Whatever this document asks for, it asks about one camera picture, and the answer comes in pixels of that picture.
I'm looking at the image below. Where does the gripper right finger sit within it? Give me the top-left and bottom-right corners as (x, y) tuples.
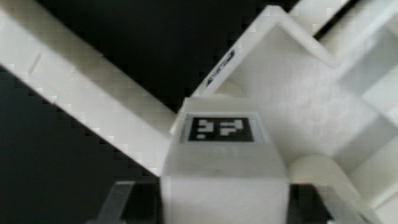
(287, 184), (335, 224)

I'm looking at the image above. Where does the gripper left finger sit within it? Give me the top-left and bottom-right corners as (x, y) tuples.
(88, 181), (159, 224)

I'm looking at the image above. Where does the white chair leg block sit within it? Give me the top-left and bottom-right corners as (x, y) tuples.
(290, 0), (398, 48)
(161, 98), (290, 224)

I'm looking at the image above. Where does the white chair seat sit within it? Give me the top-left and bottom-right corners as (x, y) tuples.
(196, 6), (398, 224)

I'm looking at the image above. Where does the white U-shaped fence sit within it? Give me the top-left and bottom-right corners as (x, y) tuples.
(0, 0), (177, 174)

